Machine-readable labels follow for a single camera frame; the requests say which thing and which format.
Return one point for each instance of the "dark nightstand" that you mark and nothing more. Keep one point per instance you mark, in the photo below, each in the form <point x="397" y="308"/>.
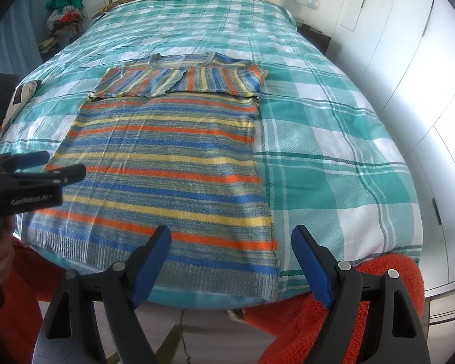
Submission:
<point x="314" y="38"/>

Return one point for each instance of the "white wardrobe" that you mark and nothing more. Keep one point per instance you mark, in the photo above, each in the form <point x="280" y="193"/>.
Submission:
<point x="402" y="45"/>

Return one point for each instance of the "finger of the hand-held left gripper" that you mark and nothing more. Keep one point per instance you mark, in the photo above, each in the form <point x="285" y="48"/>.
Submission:
<point x="34" y="159"/>
<point x="66" y="174"/>

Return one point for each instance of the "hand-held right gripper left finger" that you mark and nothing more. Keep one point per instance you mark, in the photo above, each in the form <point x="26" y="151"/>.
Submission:
<point x="153" y="261"/>

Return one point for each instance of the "pile of clothes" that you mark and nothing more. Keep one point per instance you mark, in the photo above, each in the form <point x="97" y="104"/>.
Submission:
<point x="64" y="19"/>

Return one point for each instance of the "patterned yellow bedsheet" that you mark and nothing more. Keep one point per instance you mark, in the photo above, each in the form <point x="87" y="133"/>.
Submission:
<point x="117" y="3"/>

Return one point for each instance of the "person's left hand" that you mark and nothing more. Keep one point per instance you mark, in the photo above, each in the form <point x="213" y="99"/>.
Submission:
<point x="0" y="252"/>

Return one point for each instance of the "wall socket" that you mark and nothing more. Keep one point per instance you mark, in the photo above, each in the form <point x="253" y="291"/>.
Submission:
<point x="309" y="2"/>

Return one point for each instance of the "striped knit sweater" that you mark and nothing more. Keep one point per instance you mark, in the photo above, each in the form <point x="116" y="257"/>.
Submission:
<point x="155" y="159"/>

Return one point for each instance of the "patterned pillow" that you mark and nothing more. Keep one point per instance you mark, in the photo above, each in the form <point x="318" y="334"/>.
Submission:
<point x="26" y="93"/>

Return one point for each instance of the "blue curtain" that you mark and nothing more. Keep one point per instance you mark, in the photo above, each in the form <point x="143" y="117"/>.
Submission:
<point x="19" y="26"/>

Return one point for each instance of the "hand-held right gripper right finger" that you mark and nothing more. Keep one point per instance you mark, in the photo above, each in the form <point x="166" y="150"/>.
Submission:
<point x="313" y="265"/>

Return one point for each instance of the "bed with teal plaid cover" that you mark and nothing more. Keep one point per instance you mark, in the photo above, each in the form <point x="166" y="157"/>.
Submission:
<point x="326" y="159"/>

